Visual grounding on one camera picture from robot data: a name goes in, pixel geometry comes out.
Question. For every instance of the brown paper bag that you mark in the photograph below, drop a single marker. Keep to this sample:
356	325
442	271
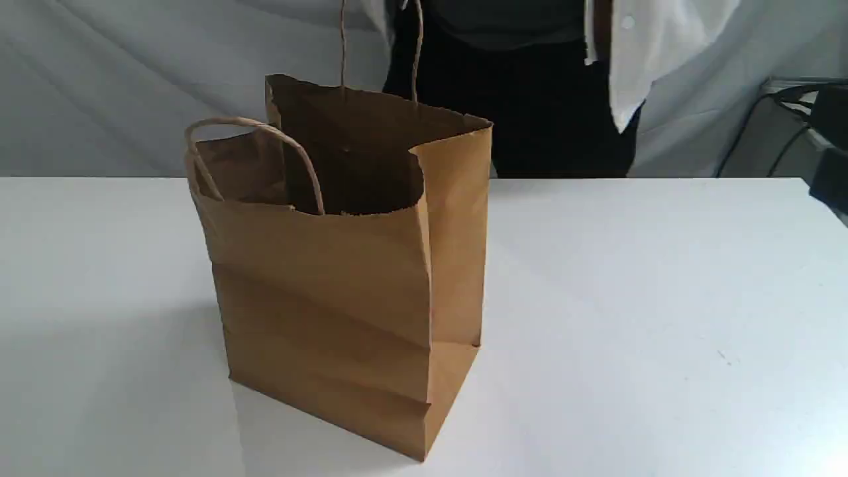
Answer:
347	240

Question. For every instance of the person in white jacket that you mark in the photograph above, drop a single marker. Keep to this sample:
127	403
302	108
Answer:
563	82

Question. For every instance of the white backdrop cloth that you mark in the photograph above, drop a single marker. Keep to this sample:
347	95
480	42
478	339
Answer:
105	88

